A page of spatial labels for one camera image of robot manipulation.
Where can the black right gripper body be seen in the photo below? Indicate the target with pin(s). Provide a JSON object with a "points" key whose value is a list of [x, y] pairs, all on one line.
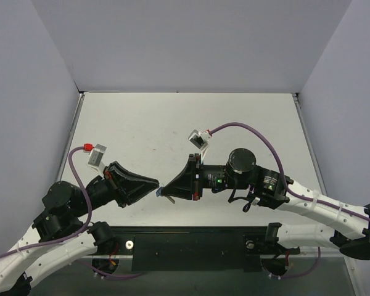
{"points": [[197, 177]]}

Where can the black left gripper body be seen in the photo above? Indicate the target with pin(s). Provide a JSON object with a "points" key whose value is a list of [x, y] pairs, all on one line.
{"points": [[115, 185]]}

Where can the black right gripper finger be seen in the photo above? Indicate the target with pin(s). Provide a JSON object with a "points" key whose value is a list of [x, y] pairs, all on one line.
{"points": [[183, 182], [179, 194]]}

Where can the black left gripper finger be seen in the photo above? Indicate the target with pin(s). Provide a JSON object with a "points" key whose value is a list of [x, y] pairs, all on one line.
{"points": [[120, 174], [132, 193]]}

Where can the silver key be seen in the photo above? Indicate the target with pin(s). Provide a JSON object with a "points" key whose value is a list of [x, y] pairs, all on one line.
{"points": [[171, 200]]}

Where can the blue key tag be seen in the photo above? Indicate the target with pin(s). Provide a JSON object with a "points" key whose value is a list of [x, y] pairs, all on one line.
{"points": [[159, 192]]}

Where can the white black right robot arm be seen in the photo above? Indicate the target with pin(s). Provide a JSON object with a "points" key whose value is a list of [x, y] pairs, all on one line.
{"points": [[336, 225]]}

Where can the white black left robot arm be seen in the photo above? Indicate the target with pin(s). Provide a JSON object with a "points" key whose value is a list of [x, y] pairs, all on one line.
{"points": [[63, 232]]}

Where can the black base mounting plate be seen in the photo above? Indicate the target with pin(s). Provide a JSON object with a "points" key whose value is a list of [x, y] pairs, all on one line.
{"points": [[193, 248]]}

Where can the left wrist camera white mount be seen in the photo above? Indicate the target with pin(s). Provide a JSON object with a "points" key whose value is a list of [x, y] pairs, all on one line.
{"points": [[95, 159]]}

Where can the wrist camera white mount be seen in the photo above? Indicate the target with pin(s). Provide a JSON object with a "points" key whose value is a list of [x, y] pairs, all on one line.
{"points": [[95, 159], [200, 140]]}

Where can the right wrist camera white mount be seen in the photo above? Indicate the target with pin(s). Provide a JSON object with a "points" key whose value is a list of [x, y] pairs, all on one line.
{"points": [[200, 140]]}

